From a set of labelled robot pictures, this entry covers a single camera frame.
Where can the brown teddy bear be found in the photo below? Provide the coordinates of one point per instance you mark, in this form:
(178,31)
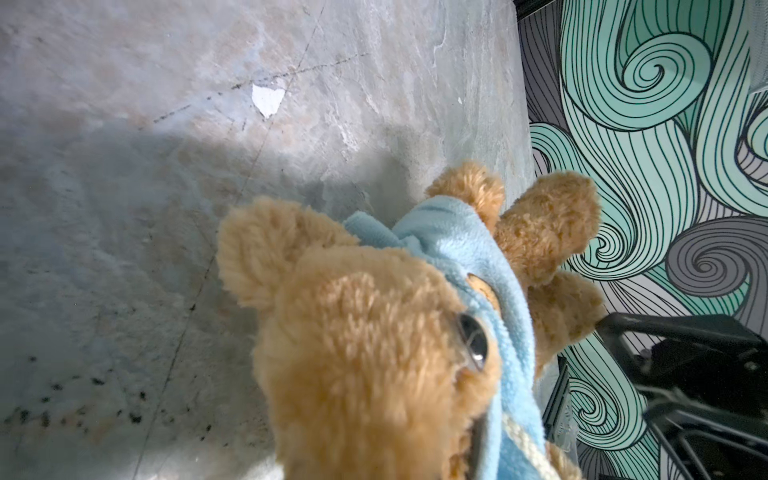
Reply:
(370,363)

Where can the light blue fleece hoodie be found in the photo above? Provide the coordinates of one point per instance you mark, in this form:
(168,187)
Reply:
(449,234)

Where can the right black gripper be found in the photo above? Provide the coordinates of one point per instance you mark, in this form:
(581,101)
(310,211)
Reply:
(705,381)

